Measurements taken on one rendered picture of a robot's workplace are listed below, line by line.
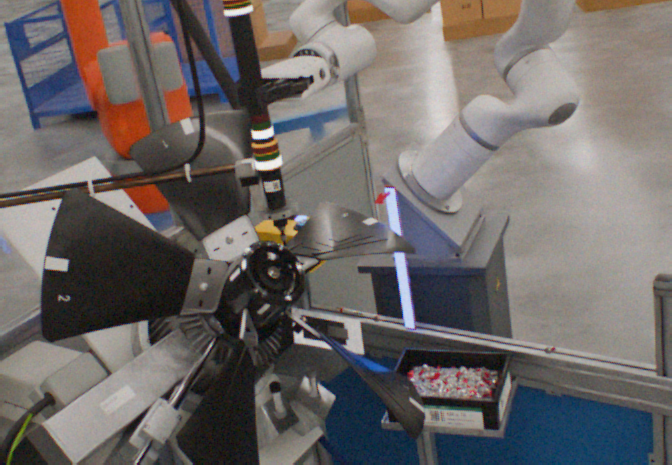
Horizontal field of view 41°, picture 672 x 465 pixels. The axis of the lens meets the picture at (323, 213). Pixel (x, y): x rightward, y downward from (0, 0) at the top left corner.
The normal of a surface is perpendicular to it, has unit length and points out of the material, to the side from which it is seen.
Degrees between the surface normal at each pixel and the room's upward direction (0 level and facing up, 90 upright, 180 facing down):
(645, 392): 90
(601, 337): 0
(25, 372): 0
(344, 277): 90
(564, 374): 90
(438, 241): 90
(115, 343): 50
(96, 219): 72
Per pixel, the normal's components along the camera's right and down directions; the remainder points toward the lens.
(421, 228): -0.37, 0.40
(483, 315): 0.40, 0.28
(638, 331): -0.16, -0.92
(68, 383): 0.51, -0.52
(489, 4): -0.09, 0.38
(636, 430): -0.56, 0.39
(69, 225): 0.47, -0.10
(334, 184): 0.81, 0.09
